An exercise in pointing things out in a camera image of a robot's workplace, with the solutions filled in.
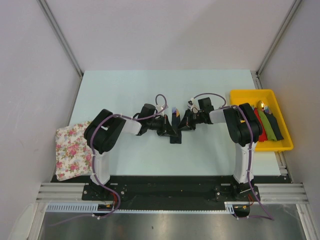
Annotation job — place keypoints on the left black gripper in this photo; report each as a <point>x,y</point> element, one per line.
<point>164,125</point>

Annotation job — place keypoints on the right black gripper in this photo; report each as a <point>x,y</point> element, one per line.
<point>191,119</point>

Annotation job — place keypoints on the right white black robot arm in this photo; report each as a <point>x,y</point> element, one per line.
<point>244,130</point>

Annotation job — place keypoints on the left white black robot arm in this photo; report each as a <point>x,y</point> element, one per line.
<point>103,132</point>

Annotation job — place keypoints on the red rolled napkin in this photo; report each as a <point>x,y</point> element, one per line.
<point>263,136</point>

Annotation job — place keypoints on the green rolled napkin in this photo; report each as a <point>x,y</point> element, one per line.
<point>268,129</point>

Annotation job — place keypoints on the dark rolled napkin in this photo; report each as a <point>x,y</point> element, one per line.
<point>274,125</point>

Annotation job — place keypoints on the yellow plastic bin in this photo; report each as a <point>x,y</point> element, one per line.
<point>252,96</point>

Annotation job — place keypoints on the gold spoon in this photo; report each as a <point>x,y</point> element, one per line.
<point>260,105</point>

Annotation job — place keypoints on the floral cloth mat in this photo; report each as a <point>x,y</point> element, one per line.
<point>73,155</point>

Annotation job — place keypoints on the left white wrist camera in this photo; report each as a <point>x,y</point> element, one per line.
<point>161,109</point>

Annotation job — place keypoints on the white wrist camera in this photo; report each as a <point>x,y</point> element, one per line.
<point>192,106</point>
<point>161,109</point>

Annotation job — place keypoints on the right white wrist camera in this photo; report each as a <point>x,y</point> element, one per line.
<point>192,106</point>

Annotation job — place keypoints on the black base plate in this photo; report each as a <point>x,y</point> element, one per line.
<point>174,193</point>

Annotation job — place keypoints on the right corner aluminium post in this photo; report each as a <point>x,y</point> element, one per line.
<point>279,34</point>

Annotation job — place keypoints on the corner aluminium post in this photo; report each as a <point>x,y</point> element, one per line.
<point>279,34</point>
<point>44,6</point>

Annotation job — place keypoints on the white cable duct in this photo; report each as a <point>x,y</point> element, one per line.
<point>96,208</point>

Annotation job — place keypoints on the aluminium frame rail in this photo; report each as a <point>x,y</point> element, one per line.
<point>278,193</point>

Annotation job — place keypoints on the left corner aluminium post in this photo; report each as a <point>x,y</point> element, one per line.
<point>44,6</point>

